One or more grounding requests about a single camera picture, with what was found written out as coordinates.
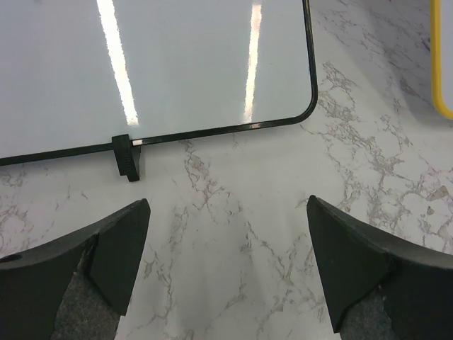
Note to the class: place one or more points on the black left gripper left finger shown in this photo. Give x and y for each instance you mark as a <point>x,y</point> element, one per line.
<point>77,286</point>

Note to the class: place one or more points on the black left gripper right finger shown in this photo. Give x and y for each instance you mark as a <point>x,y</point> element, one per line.
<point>377,285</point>

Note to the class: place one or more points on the yellow framed whiteboard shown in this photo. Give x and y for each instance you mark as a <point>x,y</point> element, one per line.
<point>441,56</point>

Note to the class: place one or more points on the black whiteboard stand foot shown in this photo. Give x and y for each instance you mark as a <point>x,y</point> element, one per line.
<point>127,157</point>

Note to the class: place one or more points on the black framed whiteboard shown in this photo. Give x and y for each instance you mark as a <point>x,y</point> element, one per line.
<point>76,74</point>

